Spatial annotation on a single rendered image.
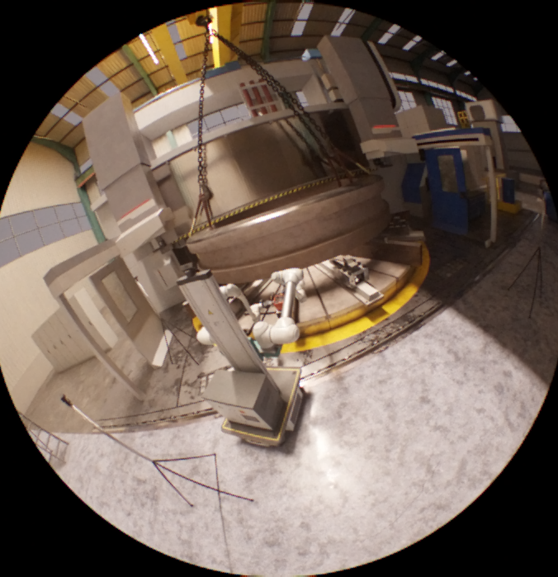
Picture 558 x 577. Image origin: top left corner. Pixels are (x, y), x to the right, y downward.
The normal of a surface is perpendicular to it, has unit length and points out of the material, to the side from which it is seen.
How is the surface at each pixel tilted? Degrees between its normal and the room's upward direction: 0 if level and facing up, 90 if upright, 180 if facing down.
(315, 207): 90
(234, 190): 90
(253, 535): 0
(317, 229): 90
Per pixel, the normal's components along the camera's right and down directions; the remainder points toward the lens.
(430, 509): -0.33, -0.83
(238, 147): 0.20, 0.40
